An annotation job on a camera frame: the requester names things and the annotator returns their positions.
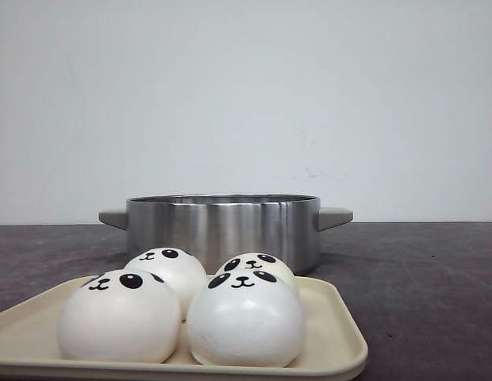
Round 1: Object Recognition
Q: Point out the stainless steel steamer pot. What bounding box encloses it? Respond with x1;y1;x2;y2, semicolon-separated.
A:
98;194;353;274

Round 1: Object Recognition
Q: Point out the cream plastic tray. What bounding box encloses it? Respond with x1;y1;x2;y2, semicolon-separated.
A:
0;277;368;380

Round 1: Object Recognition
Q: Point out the panda bun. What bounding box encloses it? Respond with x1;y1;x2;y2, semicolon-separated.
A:
125;247;207;321
58;270;182;363
216;252;299;295
186;270;306;367

